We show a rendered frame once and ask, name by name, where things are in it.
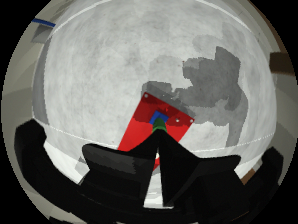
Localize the red circuit board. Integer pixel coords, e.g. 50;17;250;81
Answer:
118;92;194;152

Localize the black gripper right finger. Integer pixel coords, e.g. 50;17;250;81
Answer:
158;129;242;208

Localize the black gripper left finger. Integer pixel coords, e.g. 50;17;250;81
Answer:
81;128;161;198

